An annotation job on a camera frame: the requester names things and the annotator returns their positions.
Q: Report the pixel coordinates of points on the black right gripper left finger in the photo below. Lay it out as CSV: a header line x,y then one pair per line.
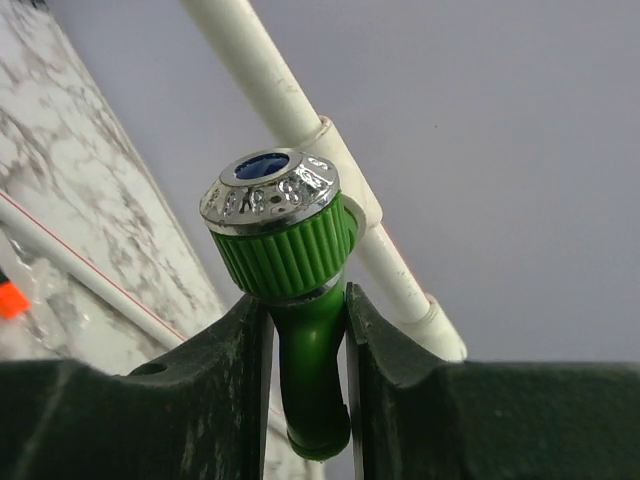
x,y
197,412

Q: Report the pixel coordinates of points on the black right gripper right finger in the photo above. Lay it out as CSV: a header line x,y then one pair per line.
x,y
415,416

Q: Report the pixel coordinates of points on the green water faucet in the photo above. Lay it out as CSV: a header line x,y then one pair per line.
x,y
278,219

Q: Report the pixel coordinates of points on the orange capped black marker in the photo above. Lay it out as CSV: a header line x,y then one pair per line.
x,y
12,301

